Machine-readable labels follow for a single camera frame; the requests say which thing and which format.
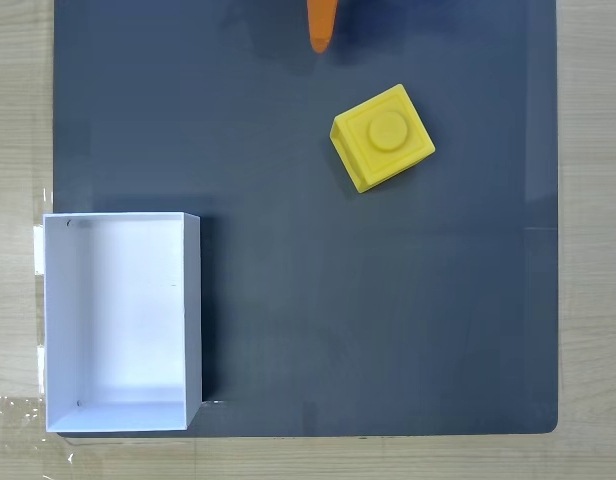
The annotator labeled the dark grey table mat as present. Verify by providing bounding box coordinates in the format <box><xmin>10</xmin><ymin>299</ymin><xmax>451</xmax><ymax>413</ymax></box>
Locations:
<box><xmin>52</xmin><ymin>0</ymin><xmax>560</xmax><ymax>440</ymax></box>

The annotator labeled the white open cardboard box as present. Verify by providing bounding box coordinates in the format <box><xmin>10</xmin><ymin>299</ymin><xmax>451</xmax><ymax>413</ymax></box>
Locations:
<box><xmin>41</xmin><ymin>211</ymin><xmax>204</xmax><ymax>434</ymax></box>

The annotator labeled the yellow toy block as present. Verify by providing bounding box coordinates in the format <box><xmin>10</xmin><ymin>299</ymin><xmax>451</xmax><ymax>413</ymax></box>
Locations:
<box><xmin>329</xmin><ymin>83</ymin><xmax>436</xmax><ymax>195</ymax></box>

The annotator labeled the clear plastic tape sheet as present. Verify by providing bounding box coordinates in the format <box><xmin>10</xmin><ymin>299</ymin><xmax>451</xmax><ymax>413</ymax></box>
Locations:
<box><xmin>0</xmin><ymin>393</ymin><xmax>75</xmax><ymax>480</ymax></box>

